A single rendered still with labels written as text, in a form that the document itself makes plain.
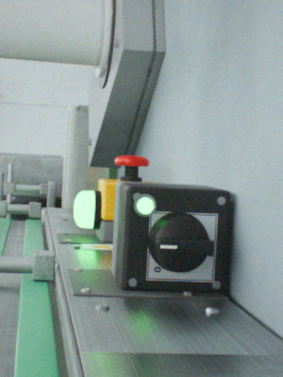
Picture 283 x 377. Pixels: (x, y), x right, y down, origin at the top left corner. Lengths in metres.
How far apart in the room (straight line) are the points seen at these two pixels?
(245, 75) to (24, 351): 0.26
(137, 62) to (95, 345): 0.59
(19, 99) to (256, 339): 4.50
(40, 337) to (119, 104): 0.58
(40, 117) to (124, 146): 3.77
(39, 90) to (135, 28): 3.97
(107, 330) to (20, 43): 0.65
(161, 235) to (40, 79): 4.39
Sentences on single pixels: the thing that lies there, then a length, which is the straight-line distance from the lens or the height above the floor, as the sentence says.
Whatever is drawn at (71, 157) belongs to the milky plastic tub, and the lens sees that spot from 1.34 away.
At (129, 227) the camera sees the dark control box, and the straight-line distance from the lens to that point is 0.57.
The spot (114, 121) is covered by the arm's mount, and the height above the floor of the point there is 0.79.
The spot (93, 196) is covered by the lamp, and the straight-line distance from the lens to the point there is 0.87.
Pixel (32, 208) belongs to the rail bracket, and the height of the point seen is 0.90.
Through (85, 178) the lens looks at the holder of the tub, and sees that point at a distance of 1.34.
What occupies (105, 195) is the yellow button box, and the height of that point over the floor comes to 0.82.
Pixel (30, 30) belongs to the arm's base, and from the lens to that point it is 1.04.
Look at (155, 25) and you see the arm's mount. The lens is 0.97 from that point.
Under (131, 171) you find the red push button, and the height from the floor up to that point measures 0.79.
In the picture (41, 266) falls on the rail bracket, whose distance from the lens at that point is 0.71.
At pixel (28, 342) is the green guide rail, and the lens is 0.50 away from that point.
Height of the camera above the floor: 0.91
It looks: 8 degrees down
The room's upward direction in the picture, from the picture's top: 87 degrees counter-clockwise
